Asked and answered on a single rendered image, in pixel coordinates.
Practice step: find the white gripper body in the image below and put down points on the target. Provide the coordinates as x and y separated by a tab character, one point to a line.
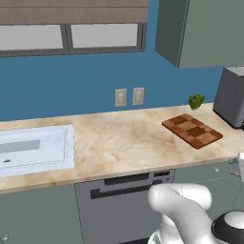
241	163

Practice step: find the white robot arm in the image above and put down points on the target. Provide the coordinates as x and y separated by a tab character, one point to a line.
181	206

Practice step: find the small white drawer knob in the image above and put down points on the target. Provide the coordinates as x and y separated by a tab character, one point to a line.
216	169

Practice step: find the grey-green drawer front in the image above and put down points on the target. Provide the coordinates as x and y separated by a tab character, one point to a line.
203	173

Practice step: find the checkered wooden cutting board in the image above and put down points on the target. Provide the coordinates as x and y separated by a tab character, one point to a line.
192	130

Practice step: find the grey-green cupboard door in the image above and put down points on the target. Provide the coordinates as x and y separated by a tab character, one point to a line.
38	216
227	193

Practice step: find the grey toaster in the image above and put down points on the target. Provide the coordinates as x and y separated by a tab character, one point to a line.
230	98

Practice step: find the grey dishwasher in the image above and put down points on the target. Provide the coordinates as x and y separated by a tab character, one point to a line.
120	213

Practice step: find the white sink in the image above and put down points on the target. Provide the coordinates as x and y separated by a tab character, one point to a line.
35	149

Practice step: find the grey-framed window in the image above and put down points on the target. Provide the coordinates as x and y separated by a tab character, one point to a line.
68	39

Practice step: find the beige window blind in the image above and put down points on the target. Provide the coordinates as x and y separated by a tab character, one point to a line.
73	11

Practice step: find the small white cupboard knob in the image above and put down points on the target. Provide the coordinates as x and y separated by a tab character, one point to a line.
5	236

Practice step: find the beige wall outlet plate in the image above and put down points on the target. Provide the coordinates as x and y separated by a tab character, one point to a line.
138	96

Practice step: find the grey-green wall cupboard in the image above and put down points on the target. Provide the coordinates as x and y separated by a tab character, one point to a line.
203	31

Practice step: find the beige wall switch plate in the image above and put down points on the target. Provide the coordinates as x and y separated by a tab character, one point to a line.
120	97

